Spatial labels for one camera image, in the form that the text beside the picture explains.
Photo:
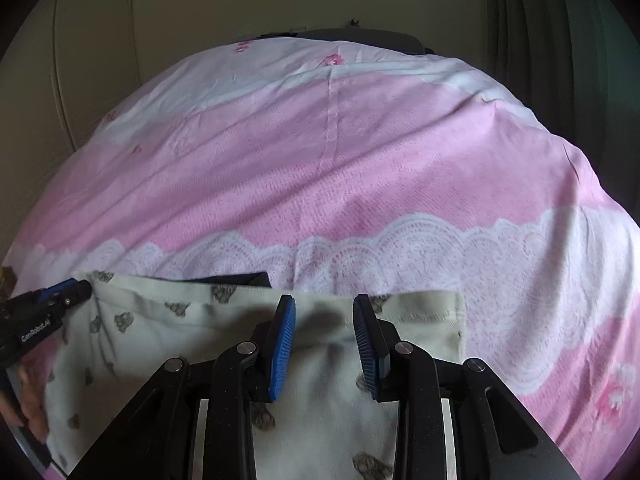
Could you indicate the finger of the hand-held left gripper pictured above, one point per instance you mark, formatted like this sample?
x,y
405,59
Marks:
x,y
67,290

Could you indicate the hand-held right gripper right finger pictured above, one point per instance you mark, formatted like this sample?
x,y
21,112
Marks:
x,y
364,350

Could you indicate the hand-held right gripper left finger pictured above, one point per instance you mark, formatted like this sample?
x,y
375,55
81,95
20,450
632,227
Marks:
x,y
281,350

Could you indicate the white bear print polo shirt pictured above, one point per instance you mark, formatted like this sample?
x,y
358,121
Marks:
x,y
165,360

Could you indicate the person's left hand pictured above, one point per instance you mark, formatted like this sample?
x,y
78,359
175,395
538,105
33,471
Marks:
x,y
27,400

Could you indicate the brown plaid folded cloth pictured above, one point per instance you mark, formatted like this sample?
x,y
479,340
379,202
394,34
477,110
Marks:
x,y
6,280

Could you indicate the pink floral blanket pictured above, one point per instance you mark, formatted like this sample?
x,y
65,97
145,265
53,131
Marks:
x,y
350,160

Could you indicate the white wardrobe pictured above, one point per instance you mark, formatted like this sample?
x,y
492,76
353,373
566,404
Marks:
x,y
65,50

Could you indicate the grey bed headboard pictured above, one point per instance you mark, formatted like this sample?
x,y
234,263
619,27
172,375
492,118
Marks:
x,y
370,37

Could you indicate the grey green curtain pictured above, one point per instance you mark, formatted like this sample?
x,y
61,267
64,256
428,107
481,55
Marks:
x,y
550,35

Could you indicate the small dark wall sticker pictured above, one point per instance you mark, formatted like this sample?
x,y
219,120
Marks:
x,y
354,22

